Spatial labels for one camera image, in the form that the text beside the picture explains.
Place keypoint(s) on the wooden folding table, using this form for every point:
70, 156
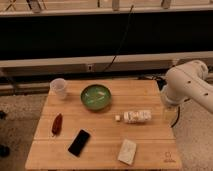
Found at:
156, 147

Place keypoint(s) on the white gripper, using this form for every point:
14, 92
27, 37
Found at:
169, 98

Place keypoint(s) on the white wall outlet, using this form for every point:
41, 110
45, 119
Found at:
90, 68

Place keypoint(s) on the red chili pepper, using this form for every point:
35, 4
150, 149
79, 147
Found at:
57, 124

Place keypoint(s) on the green ceramic bowl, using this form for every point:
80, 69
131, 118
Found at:
95, 97

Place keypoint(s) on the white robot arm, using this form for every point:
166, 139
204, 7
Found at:
187, 81

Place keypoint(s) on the translucent plastic cup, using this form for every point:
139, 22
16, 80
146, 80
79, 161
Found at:
59, 87

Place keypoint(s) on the black smartphone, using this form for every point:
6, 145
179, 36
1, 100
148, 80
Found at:
79, 143

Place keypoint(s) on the white labelled plastic bottle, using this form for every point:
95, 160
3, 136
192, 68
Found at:
137, 116

